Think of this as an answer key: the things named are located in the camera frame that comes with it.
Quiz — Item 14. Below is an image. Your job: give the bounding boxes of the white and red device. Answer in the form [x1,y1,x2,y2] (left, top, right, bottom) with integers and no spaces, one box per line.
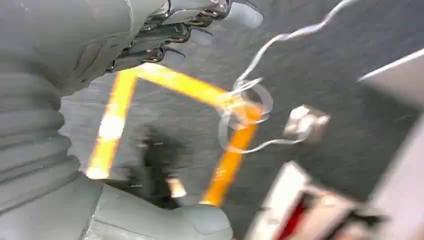
[244,160,389,240]

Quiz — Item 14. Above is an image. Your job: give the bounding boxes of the small silver metal part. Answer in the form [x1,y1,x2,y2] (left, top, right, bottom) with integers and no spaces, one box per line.
[282,104,332,144]

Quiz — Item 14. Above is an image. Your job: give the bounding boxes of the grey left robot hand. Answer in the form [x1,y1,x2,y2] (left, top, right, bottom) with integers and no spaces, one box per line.
[0,0,264,240]

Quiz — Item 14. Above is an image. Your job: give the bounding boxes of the thin white cable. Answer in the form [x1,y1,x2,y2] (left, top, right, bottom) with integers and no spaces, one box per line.
[216,0,360,156]

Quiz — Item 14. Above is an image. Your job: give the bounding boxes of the yellow tape strip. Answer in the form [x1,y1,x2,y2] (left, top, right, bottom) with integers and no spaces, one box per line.
[199,112,263,208]
[85,70,139,181]
[130,62,266,117]

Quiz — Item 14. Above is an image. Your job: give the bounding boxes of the ribbed grey left arm sleeve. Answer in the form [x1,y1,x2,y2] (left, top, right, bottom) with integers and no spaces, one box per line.
[0,67,82,216]

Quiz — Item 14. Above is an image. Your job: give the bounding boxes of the grey metal tray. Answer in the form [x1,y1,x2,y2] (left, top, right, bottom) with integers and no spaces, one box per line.
[357,48,424,240]

